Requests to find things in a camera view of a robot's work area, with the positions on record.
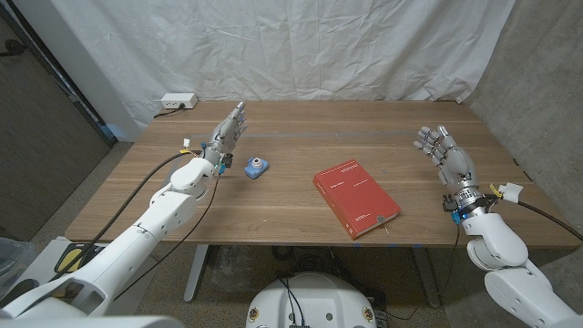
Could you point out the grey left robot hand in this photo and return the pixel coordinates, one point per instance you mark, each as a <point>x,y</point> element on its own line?
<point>225,136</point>

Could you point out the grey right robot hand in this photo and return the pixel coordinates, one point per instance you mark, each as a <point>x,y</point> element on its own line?
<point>455,168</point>

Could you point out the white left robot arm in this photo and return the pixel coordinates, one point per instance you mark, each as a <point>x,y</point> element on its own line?
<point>168,209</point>

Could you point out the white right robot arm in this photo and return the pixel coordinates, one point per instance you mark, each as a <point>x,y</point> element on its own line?
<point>496,237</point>

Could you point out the red hardcover notebook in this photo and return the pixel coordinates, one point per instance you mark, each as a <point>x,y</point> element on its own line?
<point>355,196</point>

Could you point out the white power strip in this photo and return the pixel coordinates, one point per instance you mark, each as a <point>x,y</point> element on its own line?
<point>178,100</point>

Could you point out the white wrinkled backdrop sheet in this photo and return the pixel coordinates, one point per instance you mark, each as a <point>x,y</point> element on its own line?
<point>291,45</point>

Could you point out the grey table leg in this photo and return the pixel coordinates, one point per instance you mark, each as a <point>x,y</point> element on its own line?
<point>428,282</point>
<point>196,273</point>

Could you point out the yellow black foot pedal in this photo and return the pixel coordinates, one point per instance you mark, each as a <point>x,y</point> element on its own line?
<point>68,259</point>
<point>95,253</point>

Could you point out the dark brown door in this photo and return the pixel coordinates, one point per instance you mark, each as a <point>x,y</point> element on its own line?
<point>41,136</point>

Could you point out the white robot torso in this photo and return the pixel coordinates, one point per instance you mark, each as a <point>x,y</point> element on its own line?
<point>312,300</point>

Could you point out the clear plastic bin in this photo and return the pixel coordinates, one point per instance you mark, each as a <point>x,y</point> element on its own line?
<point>11,262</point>

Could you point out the black round disc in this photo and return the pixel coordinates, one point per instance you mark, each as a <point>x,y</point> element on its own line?
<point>18,291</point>

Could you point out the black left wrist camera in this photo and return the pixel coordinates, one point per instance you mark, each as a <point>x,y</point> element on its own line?
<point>227,160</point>

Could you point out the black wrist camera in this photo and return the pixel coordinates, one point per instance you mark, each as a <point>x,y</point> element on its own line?
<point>227,160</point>
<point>450,204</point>

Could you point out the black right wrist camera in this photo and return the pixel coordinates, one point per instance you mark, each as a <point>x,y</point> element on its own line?
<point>450,204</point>

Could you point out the blue toy camera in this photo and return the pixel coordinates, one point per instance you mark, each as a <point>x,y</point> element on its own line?
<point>255,169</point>

